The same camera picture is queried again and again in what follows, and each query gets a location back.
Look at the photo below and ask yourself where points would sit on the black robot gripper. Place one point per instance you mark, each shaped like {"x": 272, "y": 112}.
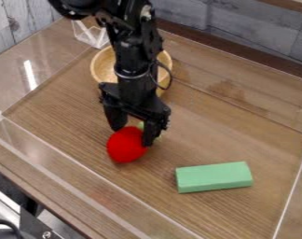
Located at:
{"x": 133, "y": 97}

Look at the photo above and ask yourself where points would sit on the red plush strawberry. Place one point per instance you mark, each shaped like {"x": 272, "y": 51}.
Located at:
{"x": 123, "y": 146}

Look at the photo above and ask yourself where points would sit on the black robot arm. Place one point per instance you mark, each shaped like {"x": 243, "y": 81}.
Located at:
{"x": 131, "y": 26}

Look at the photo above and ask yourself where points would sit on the wooden bowl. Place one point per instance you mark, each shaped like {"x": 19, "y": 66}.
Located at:
{"x": 103, "y": 61}

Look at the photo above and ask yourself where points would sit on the green foam block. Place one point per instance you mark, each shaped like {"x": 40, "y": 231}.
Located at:
{"x": 213, "y": 177}

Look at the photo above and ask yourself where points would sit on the clear acrylic triangular stand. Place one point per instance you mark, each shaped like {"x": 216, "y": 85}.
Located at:
{"x": 93, "y": 36}

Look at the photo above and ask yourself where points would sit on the clear acrylic tray wall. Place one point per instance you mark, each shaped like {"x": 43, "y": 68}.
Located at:
{"x": 96, "y": 207}

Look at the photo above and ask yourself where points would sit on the black metal bracket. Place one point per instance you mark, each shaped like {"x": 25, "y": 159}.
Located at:
{"x": 32, "y": 227}

